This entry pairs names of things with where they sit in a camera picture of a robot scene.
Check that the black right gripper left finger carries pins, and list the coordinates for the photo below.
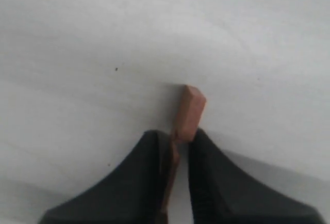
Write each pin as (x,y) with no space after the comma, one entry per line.
(132,193)

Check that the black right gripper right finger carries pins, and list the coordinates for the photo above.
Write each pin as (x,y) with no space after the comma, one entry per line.
(221,192)

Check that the notched wooden block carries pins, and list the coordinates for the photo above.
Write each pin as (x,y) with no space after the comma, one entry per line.
(185,126)

